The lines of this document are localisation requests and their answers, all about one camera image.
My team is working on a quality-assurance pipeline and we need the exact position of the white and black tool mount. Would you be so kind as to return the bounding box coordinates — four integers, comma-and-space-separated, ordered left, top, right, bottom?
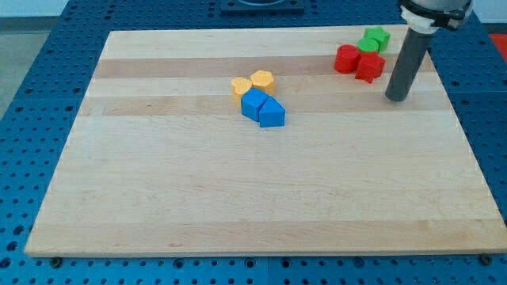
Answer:
398, 0, 473, 35

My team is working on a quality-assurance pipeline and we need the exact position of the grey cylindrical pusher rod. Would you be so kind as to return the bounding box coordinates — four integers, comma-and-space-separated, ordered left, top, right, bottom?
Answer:
385, 28, 433, 102

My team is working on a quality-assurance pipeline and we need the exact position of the blue triangle block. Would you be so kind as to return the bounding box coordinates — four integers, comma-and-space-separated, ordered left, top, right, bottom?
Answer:
258, 97, 285, 127

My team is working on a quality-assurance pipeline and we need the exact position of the green star block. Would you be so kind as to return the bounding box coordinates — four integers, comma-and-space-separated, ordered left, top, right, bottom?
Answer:
364, 26, 391, 52

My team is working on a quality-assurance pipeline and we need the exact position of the green cylinder block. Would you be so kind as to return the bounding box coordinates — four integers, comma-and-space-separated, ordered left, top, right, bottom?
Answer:
356, 37, 379, 53

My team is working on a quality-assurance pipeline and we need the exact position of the red star block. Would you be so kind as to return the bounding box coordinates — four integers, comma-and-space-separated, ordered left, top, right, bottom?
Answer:
355, 51, 386, 83

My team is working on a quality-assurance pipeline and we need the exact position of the red cylinder block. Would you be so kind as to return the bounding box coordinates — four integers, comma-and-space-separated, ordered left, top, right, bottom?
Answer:
334, 44, 360, 74

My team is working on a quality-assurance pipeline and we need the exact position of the yellow hexagon block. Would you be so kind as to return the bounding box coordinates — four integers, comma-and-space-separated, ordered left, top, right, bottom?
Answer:
250, 70, 275, 96

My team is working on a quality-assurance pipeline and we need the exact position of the blue cube block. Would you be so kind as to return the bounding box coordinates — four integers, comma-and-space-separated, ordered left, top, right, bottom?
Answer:
241, 88, 269, 122

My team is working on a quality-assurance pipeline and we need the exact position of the wooden board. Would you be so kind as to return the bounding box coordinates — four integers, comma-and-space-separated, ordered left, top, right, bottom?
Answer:
25, 25, 506, 258

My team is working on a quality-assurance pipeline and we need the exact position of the yellow heart block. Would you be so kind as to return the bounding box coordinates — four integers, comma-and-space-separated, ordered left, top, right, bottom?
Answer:
231, 77, 253, 108

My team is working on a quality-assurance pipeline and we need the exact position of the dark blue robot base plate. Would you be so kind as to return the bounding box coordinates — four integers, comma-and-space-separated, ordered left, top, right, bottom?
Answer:
219, 0, 306, 14

